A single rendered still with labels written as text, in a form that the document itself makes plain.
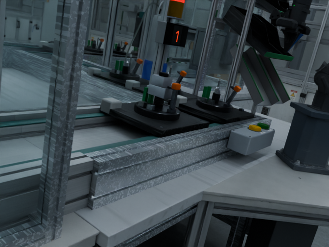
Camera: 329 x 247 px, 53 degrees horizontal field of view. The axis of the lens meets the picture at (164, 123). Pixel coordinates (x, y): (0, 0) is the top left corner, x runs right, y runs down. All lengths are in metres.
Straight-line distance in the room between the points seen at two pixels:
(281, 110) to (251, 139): 4.35
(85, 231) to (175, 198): 0.24
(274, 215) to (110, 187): 0.47
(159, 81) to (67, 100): 0.51
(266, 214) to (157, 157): 0.35
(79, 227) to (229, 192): 0.40
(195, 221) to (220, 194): 0.10
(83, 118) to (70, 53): 0.48
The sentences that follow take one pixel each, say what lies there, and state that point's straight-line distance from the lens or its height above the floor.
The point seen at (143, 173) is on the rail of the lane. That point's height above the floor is 0.90.
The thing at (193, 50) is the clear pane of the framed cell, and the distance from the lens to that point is 2.38.
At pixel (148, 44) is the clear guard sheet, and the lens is 1.14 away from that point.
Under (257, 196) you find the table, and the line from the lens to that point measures 0.90.
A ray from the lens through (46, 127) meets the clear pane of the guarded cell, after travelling 0.50.
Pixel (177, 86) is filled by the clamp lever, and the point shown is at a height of 1.07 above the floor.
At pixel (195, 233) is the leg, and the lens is 0.92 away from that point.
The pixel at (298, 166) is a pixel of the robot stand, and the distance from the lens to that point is 1.18.
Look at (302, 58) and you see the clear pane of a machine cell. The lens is 5.29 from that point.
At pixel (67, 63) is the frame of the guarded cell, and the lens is 0.48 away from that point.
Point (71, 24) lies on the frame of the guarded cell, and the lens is 0.47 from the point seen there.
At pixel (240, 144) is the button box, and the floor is 0.93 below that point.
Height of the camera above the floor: 1.21
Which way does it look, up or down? 15 degrees down
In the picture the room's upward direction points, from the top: 11 degrees clockwise
